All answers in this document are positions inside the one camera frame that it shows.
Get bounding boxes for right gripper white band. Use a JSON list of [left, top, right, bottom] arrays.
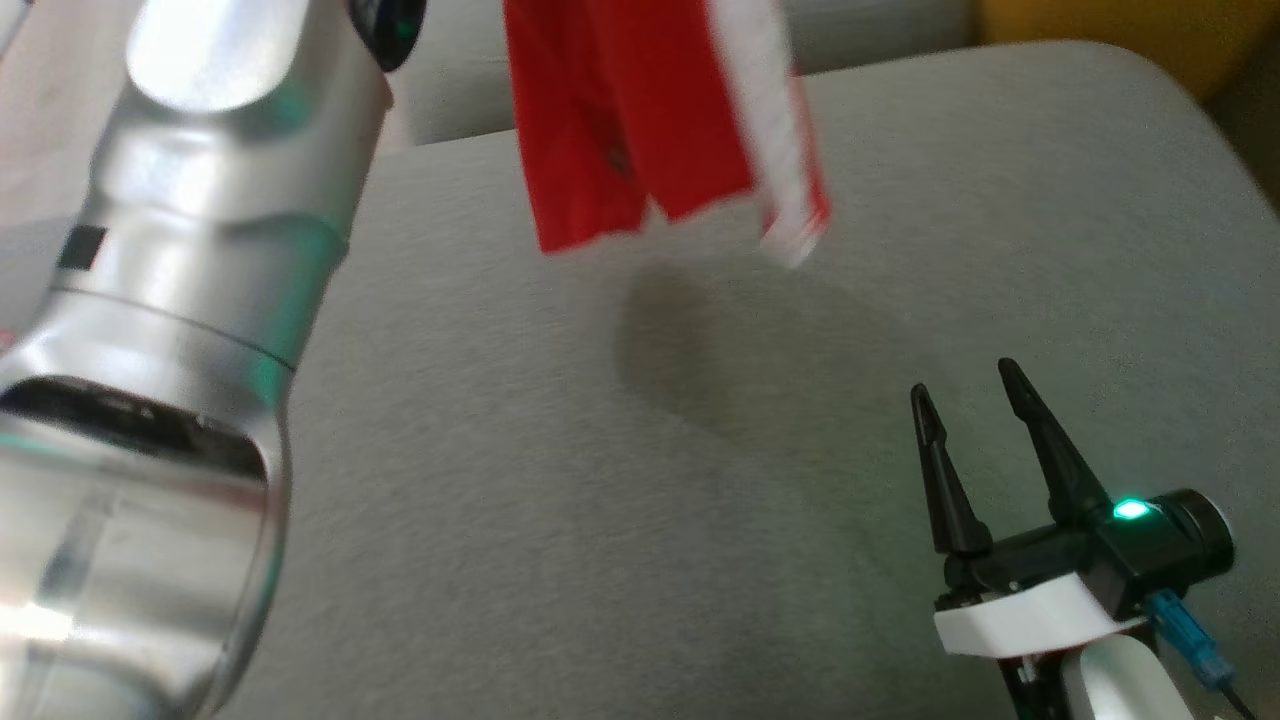
[[909, 357, 1147, 659]]

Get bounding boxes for red shorts white waistband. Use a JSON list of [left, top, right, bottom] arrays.
[[503, 0, 832, 270]]

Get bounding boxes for grey sofa seat cushion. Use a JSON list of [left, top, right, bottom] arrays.
[[215, 40, 1280, 720]]

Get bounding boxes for yellow pillow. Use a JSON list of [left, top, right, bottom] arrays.
[[975, 0, 1280, 101]]

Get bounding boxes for grey sofa back cushion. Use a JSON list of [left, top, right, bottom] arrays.
[[385, 0, 981, 147]]

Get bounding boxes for blue right cable connector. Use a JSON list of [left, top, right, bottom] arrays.
[[1143, 590, 1237, 693]]

